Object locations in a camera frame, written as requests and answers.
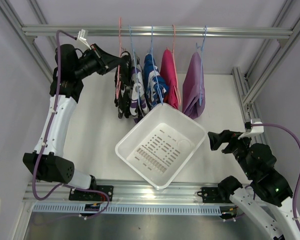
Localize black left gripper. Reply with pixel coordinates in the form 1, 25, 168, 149
73, 43, 124, 80

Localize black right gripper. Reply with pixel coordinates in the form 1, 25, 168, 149
207, 129, 255, 178

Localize black white patterned trousers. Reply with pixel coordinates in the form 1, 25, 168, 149
114, 51, 133, 119

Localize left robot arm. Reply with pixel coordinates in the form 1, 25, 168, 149
22, 44, 124, 201

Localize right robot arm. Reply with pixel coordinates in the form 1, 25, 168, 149
208, 130, 300, 240

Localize lilac purple trousers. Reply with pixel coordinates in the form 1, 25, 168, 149
182, 52, 206, 120

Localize purple camouflage trousers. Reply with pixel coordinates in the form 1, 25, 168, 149
129, 55, 150, 123

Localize blue white patterned trousers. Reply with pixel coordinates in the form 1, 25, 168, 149
143, 53, 169, 109

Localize magenta trousers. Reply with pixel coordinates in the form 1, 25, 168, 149
160, 49, 181, 109

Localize white plastic basket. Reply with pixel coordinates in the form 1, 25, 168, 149
115, 103, 207, 190

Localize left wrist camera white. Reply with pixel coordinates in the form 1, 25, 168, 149
76, 29, 91, 49

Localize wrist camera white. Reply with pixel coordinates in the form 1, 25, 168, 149
238, 118, 264, 139
76, 29, 91, 49

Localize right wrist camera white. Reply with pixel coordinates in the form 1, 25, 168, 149
238, 118, 264, 139

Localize aluminium hanging rail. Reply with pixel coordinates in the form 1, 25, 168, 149
21, 24, 293, 40

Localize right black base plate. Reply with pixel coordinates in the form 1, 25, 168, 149
196, 187, 223, 204

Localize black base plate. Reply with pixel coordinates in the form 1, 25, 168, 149
68, 185, 114, 202
196, 187, 223, 204

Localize front aluminium rail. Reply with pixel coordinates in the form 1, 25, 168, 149
22, 180, 217, 205

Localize left aluminium frame post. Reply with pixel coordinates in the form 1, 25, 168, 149
0, 0, 53, 85

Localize aluminium frame post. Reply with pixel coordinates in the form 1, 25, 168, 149
231, 0, 300, 151
0, 0, 53, 85

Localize slotted cable duct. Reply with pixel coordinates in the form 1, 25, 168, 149
32, 202, 222, 216

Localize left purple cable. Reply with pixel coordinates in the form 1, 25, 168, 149
31, 29, 111, 220

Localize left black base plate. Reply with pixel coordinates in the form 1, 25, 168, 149
68, 185, 114, 202

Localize right aluminium frame post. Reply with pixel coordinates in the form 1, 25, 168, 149
231, 0, 300, 151

